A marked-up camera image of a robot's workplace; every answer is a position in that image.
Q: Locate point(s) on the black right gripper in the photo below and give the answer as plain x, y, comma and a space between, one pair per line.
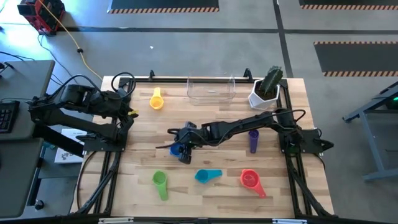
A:
192, 137

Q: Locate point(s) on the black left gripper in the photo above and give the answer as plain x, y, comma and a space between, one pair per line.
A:
119, 104

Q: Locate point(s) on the blue measuring cup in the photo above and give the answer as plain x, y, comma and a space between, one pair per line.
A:
174, 151

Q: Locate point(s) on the teal measuring cup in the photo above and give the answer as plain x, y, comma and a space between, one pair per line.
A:
203, 176

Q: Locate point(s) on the yellow measuring cup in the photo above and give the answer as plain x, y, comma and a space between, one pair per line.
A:
156, 102

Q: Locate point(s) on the green bowl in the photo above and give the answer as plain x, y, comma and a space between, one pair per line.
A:
160, 180

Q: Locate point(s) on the red measuring cup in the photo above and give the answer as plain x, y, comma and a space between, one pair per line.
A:
248, 180

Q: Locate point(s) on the purple measuring cup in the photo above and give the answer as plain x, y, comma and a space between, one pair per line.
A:
253, 140

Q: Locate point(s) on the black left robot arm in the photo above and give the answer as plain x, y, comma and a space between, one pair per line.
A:
62, 119

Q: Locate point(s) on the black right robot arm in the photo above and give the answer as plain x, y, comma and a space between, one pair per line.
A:
242, 124

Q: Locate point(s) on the clear plastic basket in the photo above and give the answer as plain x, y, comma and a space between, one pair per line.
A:
199, 98

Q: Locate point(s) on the white paper booklet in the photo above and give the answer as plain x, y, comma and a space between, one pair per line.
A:
66, 152

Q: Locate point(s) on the white plant pot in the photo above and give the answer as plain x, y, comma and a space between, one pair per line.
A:
259, 102

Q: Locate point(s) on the grey desk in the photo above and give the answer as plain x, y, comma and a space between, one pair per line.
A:
28, 81

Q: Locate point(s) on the black hazard-striped floor mat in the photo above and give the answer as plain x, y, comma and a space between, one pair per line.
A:
348, 2
357, 57
161, 3

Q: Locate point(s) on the green cactus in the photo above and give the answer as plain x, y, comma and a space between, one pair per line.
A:
270, 81

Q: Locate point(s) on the black keyboard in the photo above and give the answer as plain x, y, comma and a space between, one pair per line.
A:
7, 116

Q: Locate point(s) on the red black power unit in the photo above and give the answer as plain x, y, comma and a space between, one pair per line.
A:
43, 15

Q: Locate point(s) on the black caster wheel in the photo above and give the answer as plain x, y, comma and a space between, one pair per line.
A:
39, 204

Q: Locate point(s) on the grey metal stand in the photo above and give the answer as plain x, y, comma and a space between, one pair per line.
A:
373, 146

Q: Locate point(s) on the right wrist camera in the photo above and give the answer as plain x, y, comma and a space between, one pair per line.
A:
190, 125

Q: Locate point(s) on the black aluminium table frame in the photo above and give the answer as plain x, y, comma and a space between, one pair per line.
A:
168, 79

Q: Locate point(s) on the white frame bracket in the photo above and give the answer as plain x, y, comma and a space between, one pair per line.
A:
115, 220
289, 221

